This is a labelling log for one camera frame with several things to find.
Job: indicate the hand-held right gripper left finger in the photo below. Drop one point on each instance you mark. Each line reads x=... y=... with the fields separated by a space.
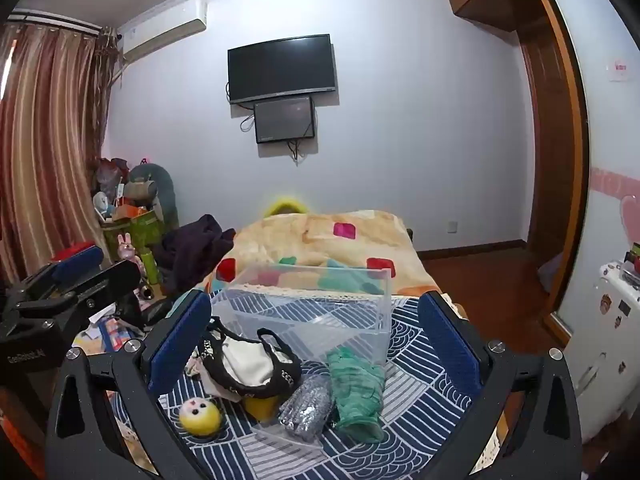
x=181 y=341

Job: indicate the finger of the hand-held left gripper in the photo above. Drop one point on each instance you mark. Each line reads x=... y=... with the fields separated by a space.
x=107 y=277
x=77 y=264

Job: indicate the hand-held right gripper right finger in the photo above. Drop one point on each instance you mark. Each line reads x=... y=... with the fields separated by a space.
x=450 y=347

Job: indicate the yellow soft toy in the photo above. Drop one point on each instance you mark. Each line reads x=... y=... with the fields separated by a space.
x=262 y=407

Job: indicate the pink bunny toy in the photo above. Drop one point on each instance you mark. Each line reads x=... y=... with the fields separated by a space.
x=127 y=252

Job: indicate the green bottle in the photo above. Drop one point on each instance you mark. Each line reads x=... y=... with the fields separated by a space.
x=150 y=267

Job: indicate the white floral cloth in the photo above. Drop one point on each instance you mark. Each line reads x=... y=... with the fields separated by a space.
x=210 y=377

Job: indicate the green cardboard box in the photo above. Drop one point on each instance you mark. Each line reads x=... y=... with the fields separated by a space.
x=135 y=232

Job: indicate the pile of printed papers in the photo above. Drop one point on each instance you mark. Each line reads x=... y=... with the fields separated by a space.
x=107 y=332

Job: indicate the black and white bra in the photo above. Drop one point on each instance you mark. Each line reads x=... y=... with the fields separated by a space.
x=250 y=360

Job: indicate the yellow round plush toy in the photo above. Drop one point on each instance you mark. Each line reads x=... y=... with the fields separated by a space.
x=200 y=416

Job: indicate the dark purple clothing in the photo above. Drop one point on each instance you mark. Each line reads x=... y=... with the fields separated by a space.
x=192 y=250

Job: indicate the green knitted cloth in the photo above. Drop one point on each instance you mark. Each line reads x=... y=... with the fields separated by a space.
x=357 y=390

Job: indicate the red striped curtain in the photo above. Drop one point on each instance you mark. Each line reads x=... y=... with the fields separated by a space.
x=45 y=150

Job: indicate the clear plastic storage box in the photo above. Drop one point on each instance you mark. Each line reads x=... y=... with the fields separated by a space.
x=320 y=310

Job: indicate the grey sequin cloth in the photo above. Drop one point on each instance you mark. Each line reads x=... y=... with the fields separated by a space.
x=306 y=405

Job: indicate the clear plastic lid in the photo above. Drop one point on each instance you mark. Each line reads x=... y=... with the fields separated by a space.
x=295 y=441

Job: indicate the white refrigerator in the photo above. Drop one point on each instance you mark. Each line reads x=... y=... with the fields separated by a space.
x=607 y=350

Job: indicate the orange blanket with coloured squares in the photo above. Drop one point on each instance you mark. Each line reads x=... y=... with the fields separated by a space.
x=300 y=237

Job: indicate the white air conditioner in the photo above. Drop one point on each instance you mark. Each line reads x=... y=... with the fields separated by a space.
x=165 y=30

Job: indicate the white wall outlet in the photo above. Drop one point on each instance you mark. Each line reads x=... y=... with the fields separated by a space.
x=452 y=226

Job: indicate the wooden door frame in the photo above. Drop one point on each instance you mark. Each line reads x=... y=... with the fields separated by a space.
x=565 y=160

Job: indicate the pink heart wall sticker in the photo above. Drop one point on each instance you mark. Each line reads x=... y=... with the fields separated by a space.
x=620 y=200

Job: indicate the small black wall monitor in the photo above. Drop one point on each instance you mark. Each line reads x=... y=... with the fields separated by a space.
x=284 y=120

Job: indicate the curtain rail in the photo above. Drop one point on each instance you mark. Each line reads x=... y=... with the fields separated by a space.
x=60 y=21

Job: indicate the black wall television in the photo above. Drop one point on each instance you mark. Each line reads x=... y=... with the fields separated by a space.
x=280 y=67

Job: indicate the small pink wall sticker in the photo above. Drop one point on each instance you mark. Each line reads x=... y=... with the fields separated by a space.
x=619 y=68

